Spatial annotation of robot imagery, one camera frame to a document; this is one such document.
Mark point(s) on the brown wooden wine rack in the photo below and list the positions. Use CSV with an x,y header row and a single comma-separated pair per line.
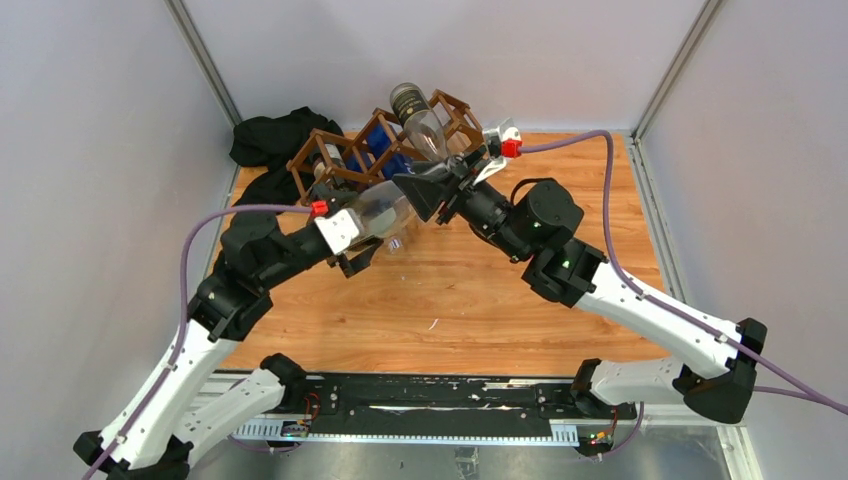
x,y
323,155

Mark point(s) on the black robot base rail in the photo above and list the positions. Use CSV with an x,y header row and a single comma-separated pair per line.
x,y
436,409

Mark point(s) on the clear bottle with black label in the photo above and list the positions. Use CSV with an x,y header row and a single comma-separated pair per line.
x,y
422,128

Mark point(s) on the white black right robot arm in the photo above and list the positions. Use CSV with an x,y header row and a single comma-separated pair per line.
x,y
710,365

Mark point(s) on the aluminium table edge rail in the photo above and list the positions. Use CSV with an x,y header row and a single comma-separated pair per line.
x,y
655,220

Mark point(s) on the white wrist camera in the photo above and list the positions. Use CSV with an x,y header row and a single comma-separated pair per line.
x,y
502,141
341,230

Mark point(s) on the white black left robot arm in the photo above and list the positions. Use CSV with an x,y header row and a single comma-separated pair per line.
x,y
157,435

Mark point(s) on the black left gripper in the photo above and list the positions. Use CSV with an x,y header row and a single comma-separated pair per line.
x,y
356,258

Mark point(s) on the clear plain glass bottle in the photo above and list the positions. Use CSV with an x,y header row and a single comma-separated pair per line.
x,y
386,214

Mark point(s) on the blue clear bottle lettered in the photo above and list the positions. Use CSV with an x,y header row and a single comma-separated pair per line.
x,y
378,142

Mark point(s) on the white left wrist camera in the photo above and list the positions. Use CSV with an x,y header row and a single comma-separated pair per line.
x,y
341,230

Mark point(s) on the black cloth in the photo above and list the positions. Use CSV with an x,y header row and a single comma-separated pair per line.
x,y
272,143

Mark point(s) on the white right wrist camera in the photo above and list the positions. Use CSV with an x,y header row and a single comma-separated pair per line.
x,y
502,141

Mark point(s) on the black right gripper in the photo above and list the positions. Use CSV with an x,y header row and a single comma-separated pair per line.
x,y
425,191

